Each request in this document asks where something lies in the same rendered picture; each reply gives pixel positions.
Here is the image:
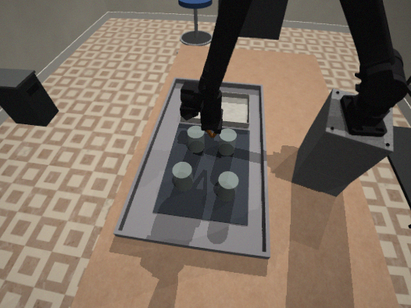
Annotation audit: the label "clear glass jar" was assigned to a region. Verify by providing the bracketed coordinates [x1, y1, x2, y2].
[218, 128, 237, 156]
[188, 126, 205, 153]
[217, 171, 238, 202]
[172, 162, 193, 192]

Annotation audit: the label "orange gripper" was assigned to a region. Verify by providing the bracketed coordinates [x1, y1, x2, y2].
[201, 108, 223, 138]

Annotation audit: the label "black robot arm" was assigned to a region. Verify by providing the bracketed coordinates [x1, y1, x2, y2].
[180, 0, 408, 137]

